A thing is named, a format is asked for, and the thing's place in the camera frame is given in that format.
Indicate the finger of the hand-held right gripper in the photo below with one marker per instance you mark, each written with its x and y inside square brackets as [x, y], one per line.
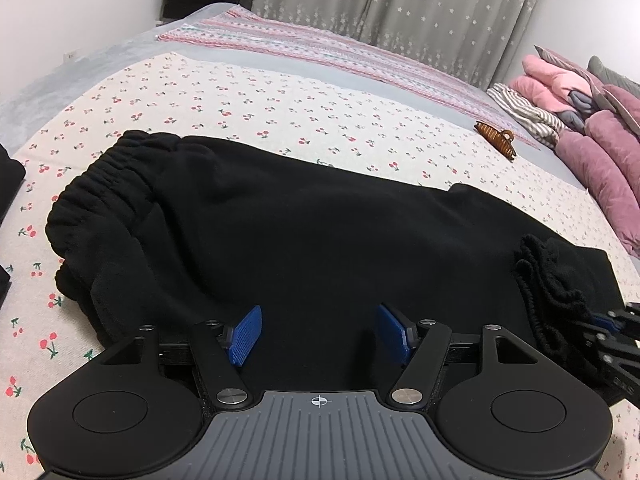
[620, 365]
[622, 320]

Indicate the pink striped blanket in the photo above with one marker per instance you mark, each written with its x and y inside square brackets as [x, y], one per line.
[350, 55]

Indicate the grey pillow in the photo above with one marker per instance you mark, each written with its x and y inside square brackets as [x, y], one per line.
[615, 72]

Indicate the brown hair clip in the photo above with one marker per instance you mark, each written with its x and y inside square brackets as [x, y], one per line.
[497, 140]

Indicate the striped folded cloth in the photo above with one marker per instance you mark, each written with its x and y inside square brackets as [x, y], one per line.
[525, 112]

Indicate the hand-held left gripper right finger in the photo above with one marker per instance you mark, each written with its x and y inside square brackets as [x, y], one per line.
[392, 332]

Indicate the pink fleece garment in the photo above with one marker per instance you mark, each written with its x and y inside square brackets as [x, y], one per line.
[545, 85]

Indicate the dark cloth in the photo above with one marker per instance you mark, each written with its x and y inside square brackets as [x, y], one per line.
[4, 285]
[10, 180]

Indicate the black pants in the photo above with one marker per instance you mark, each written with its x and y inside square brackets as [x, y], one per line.
[280, 230]

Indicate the pink velvet folded quilt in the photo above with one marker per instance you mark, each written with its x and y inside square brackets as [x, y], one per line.
[600, 160]

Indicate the cherry print bed sheet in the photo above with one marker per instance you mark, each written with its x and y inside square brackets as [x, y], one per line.
[250, 95]

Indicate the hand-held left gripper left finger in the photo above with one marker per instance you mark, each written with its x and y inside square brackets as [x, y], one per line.
[245, 335]

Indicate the grey folded garment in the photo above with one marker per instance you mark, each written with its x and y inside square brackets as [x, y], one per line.
[577, 110]

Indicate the grey star print curtain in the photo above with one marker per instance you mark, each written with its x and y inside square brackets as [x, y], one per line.
[400, 15]

